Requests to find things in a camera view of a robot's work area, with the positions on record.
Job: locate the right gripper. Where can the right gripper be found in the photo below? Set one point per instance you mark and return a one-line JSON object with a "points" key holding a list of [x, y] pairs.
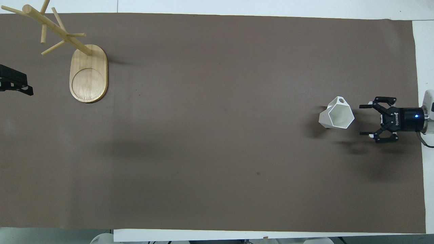
{"points": [[407, 119]]}

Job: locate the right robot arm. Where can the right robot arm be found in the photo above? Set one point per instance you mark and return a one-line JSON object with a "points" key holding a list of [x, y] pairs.
{"points": [[430, 112]]}

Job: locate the white faceted cup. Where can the white faceted cup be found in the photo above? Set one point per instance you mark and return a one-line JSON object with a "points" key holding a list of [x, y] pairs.
{"points": [[329, 119]]}

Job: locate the wooden cup rack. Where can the wooden cup rack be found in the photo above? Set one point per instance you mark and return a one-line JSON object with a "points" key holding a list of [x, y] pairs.
{"points": [[88, 79]]}

